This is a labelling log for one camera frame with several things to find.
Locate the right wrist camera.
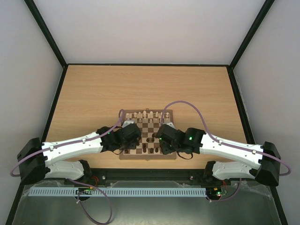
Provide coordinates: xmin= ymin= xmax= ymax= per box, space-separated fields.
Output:
xmin=163 ymin=122 xmax=175 ymax=128

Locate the black king piece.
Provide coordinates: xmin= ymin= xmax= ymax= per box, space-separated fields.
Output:
xmin=142 ymin=143 xmax=147 ymax=153

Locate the wooden chess board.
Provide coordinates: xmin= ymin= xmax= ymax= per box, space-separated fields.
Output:
xmin=120 ymin=109 xmax=177 ymax=160

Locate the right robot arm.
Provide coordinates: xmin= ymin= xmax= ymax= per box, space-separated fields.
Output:
xmin=155 ymin=123 xmax=281 ymax=187

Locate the black aluminium frame rail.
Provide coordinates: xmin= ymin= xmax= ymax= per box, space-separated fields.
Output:
xmin=22 ymin=167 xmax=272 ymax=186

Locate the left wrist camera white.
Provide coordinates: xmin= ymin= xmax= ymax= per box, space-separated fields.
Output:
xmin=122 ymin=119 xmax=135 ymax=128

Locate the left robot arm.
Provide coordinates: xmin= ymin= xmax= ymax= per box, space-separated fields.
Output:
xmin=17 ymin=121 xmax=142 ymax=185

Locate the light blue cable duct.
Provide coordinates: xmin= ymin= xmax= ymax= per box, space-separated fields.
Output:
xmin=28 ymin=187 xmax=206 ymax=197

